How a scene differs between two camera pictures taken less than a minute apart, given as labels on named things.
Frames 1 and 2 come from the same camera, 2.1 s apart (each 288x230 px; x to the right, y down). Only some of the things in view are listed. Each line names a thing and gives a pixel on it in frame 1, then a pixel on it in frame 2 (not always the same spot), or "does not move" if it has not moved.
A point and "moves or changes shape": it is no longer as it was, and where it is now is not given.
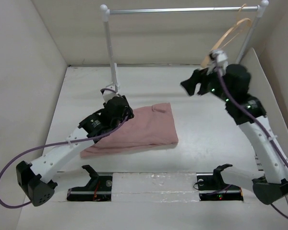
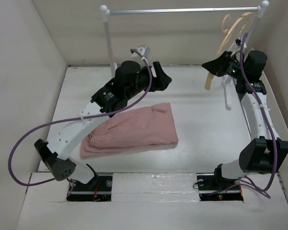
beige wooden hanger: [205, 60] moves or changes shape
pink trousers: [151, 125] does not move
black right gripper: [198, 76] → [215, 65]
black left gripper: [127, 112] → [161, 82]
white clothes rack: [262, 5] does not move
